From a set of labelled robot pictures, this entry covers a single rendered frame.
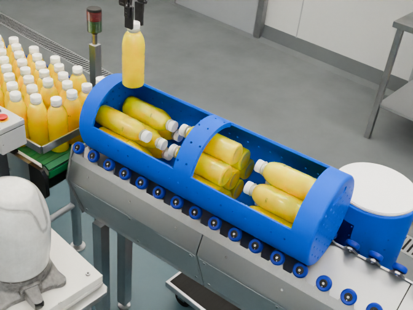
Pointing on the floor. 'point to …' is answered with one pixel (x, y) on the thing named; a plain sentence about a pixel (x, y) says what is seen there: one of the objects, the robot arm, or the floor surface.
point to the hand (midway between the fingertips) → (134, 15)
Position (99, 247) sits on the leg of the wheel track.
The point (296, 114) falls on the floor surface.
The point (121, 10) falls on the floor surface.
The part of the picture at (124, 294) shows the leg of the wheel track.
